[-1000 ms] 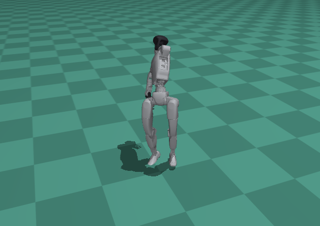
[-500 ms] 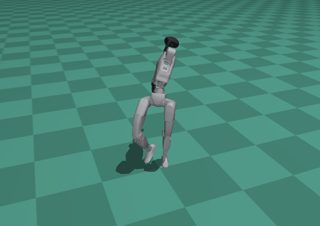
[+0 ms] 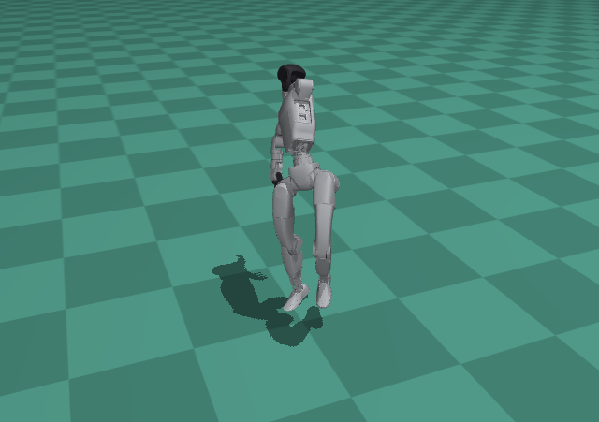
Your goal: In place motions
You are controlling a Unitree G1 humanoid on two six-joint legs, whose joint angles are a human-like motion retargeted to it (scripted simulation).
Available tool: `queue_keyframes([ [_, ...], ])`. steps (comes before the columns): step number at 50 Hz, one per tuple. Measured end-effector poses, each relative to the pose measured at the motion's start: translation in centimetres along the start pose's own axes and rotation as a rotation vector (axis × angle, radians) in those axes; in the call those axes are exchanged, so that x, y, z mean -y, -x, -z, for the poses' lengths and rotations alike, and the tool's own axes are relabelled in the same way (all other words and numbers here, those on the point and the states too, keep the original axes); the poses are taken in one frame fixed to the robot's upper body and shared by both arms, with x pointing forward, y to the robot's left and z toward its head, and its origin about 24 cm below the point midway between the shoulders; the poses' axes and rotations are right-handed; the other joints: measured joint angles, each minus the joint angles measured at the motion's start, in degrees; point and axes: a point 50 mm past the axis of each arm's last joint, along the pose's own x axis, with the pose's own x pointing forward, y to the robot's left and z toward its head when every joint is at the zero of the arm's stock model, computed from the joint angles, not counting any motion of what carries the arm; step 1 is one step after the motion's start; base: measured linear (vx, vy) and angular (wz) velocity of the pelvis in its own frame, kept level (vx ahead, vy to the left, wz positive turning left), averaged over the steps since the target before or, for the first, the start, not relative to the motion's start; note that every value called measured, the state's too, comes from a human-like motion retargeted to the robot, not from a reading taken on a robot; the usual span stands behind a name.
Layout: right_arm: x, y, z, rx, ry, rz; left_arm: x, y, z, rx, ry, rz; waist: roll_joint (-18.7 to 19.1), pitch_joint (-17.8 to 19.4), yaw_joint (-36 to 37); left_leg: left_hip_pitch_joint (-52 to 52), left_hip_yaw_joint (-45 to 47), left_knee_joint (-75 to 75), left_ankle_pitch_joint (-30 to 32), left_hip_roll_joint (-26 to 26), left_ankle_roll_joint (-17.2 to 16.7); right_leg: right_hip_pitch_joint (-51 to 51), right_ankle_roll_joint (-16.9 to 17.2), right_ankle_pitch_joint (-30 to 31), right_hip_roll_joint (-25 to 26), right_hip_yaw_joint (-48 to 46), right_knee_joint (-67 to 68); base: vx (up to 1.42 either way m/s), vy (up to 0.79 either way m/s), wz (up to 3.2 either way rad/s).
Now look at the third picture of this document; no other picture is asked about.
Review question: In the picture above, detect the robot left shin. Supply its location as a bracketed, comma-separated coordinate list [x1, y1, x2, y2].
[315, 242, 331, 284]

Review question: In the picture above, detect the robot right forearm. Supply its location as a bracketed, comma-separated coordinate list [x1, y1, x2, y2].
[270, 136, 284, 181]

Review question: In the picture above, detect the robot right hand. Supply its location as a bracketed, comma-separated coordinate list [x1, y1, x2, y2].
[272, 172, 283, 188]

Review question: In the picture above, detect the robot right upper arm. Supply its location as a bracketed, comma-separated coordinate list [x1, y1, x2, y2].
[274, 112, 284, 148]

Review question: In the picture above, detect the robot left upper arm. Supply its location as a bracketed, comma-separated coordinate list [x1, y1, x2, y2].
[282, 78, 314, 100]

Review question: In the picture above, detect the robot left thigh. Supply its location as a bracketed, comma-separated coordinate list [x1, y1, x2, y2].
[313, 169, 340, 259]

